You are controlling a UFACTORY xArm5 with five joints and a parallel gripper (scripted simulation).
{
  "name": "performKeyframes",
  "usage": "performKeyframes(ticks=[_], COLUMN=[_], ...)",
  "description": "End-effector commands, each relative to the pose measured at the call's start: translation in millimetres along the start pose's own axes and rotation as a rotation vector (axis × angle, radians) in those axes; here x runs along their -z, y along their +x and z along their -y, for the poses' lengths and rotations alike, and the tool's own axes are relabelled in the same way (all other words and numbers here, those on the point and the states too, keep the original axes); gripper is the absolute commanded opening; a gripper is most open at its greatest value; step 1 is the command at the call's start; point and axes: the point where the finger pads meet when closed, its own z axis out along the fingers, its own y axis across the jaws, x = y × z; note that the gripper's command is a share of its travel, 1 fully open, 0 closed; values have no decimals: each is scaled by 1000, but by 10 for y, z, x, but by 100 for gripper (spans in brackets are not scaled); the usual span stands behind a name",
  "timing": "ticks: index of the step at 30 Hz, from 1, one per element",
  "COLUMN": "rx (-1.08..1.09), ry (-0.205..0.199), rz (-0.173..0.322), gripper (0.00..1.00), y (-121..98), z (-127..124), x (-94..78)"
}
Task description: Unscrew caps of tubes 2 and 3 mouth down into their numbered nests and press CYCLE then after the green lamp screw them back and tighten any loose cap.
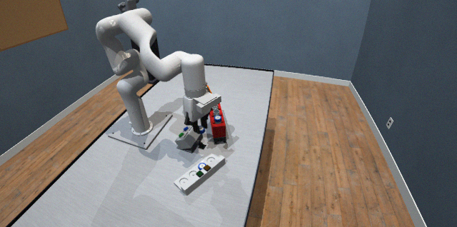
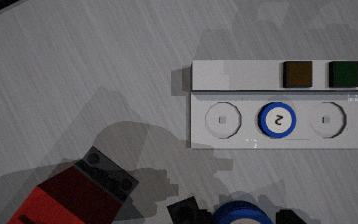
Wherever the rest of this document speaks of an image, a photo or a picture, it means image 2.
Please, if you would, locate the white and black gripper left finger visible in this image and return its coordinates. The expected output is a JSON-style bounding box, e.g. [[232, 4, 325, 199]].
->
[[196, 209, 214, 224]]

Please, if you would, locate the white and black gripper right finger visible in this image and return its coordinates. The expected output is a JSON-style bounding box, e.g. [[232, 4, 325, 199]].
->
[[276, 209, 306, 224]]

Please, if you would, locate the blue screw cap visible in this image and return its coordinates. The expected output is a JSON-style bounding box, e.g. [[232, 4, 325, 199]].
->
[[212, 200, 273, 224], [258, 102, 296, 138]]

